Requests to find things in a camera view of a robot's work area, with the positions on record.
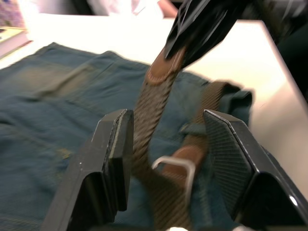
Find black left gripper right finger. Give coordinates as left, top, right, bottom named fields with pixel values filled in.
left=203, top=108, right=308, bottom=231

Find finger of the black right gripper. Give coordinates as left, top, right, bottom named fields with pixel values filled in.
left=184, top=0, right=254, bottom=71
left=165, top=0, right=225, bottom=60

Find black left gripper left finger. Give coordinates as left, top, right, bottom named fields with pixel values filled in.
left=42, top=108, right=135, bottom=231

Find blue denim shorts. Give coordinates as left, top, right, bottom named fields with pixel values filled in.
left=0, top=42, right=254, bottom=231

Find brown braided belt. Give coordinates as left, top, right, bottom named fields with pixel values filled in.
left=131, top=46, right=242, bottom=231

